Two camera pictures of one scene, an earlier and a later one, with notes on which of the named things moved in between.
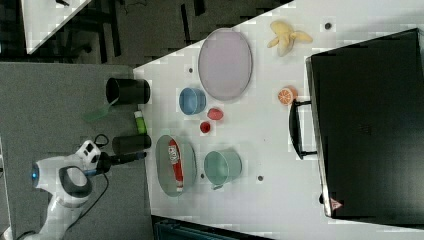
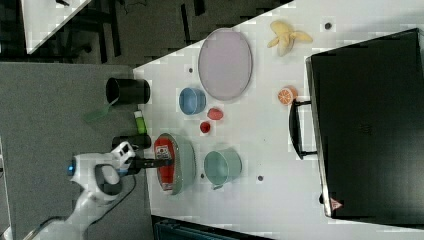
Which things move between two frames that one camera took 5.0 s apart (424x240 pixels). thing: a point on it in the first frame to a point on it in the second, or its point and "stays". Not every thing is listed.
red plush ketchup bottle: x=174 y=155 to x=164 y=149
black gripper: x=105 y=160 to x=138 y=163
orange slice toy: x=287 y=95 stays
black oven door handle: x=293 y=126 stays
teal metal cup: x=222 y=166 stays
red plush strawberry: x=215 y=113 stays
